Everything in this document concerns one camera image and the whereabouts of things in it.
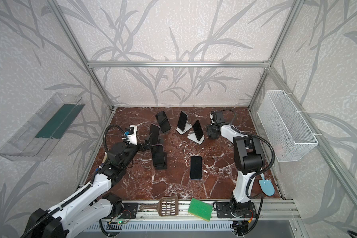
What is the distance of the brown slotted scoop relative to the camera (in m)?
0.75

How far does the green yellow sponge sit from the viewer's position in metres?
0.72

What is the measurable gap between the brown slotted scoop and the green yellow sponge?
73 millimetres
